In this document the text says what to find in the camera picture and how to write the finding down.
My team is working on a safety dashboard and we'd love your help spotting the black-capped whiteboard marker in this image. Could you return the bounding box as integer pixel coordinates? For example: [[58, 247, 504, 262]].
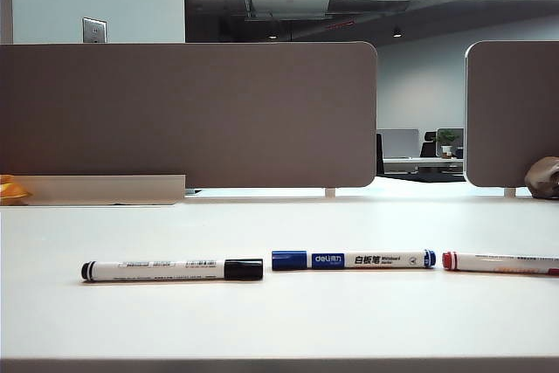
[[79, 258, 265, 282]]

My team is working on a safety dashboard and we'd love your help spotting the black office chair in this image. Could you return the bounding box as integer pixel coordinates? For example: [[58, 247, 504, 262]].
[[419, 130, 438, 158]]

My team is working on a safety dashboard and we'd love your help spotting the red-capped whiteboard marker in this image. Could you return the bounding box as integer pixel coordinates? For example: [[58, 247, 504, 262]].
[[441, 251, 559, 277]]

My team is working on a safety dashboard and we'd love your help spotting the orange crumpled object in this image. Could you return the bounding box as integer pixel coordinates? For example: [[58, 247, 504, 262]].
[[0, 174, 34, 204]]

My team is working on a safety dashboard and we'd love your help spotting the white background desk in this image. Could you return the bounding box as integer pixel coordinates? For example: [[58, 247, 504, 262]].
[[383, 156, 465, 173]]

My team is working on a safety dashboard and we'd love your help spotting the wide brown desk partition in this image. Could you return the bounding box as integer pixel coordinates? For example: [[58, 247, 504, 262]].
[[0, 40, 379, 190]]

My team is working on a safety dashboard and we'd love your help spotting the small potted green plant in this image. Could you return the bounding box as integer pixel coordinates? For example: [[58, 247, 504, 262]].
[[436, 128, 459, 159]]

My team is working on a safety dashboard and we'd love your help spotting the brown crumpled object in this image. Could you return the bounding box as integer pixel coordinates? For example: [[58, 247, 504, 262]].
[[523, 155, 559, 199]]

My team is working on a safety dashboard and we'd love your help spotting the narrow brown desk partition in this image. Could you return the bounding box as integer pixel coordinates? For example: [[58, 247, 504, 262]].
[[464, 39, 559, 189]]

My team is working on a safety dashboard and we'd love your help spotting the blue-capped whiteboard marker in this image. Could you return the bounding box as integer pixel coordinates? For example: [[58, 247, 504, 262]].
[[271, 249, 438, 271]]

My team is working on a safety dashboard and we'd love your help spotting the grey background desk screen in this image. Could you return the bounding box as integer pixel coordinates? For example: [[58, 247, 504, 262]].
[[377, 128, 420, 159]]

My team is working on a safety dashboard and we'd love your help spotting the metal wall plate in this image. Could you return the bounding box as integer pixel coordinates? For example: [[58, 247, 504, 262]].
[[81, 17, 108, 45]]

